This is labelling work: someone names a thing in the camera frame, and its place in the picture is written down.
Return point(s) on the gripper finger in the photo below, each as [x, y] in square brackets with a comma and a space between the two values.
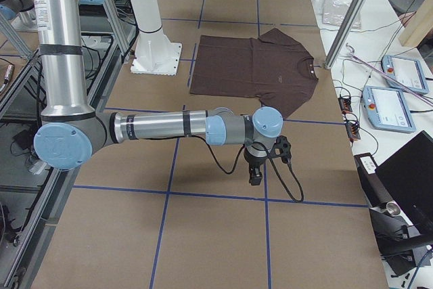
[255, 178]

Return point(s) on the clear plastic bag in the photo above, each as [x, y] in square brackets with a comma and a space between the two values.
[334, 12]

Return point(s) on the blue teach pendant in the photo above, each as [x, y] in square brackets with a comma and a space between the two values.
[387, 109]
[407, 71]

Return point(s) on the brown t-shirt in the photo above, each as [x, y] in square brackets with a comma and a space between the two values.
[275, 68]

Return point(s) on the aluminium frame post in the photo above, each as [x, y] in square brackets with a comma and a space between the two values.
[343, 32]

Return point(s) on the black orange connector board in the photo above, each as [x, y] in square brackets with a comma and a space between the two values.
[345, 104]

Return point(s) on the near blue teach pendant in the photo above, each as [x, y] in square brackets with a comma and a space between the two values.
[387, 109]

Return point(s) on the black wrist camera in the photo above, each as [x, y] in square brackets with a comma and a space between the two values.
[282, 149]

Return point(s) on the white central pedestal column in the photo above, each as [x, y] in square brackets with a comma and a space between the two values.
[154, 52]

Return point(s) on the third robot base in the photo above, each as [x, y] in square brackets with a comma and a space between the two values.
[25, 15]

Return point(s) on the far blue teach pendant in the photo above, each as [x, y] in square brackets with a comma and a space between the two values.
[407, 71]

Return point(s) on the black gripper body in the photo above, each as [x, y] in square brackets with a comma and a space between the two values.
[252, 162]

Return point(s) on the white reacher grabber tool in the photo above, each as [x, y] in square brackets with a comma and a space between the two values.
[386, 76]

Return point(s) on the black laptop box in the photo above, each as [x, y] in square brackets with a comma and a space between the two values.
[407, 176]

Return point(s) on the aluminium side frame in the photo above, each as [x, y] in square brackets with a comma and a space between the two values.
[71, 132]

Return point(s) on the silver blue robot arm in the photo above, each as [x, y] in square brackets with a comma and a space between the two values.
[256, 133]

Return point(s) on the wooden plank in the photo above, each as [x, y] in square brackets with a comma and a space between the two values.
[417, 25]

